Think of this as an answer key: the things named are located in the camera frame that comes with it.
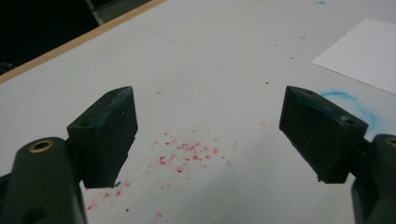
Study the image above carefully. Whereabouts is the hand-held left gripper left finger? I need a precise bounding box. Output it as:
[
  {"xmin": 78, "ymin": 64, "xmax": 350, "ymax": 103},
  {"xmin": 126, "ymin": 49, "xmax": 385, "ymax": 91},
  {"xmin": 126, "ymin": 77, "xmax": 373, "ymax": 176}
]
[{"xmin": 66, "ymin": 86, "xmax": 139, "ymax": 189}]

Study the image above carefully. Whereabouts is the white paper sheet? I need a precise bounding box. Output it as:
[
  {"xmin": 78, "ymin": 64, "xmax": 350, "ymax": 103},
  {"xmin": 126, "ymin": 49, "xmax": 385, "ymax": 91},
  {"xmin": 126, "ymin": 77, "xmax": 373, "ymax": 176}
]
[{"xmin": 311, "ymin": 18, "xmax": 396, "ymax": 96}]

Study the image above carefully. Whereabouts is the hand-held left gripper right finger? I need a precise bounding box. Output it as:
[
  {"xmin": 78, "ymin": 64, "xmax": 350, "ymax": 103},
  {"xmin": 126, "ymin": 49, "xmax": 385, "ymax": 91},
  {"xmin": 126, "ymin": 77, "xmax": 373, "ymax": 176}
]
[{"xmin": 278, "ymin": 85, "xmax": 369, "ymax": 185}]

